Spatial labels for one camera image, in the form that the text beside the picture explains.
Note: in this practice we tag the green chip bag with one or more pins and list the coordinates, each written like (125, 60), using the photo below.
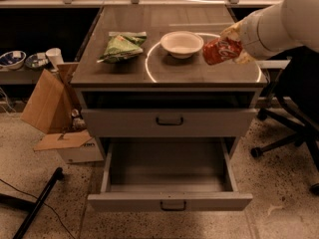
(123, 46)

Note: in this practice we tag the grey drawer cabinet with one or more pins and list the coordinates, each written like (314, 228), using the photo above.
(155, 79)

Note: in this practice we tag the open lower drawer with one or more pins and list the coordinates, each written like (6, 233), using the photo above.
(169, 175)

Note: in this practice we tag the black office chair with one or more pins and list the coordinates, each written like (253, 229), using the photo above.
(297, 91)

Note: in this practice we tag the closed upper drawer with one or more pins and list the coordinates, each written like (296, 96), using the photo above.
(167, 122)

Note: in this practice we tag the white bowl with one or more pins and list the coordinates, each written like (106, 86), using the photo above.
(181, 44)

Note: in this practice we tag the black stand leg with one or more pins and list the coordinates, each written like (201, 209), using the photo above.
(31, 208)

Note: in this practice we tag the brown cardboard box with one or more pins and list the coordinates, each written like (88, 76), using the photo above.
(54, 109)

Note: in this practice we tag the white paper cup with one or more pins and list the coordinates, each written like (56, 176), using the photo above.
(55, 57)

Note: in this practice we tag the blue patterned bowl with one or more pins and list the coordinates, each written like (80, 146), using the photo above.
(13, 60)

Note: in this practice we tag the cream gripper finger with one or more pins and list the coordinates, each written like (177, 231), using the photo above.
(243, 58)
(232, 32)

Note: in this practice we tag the small dark bowl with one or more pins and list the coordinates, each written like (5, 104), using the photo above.
(37, 61)

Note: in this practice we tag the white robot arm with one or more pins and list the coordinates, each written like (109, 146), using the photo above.
(280, 27)

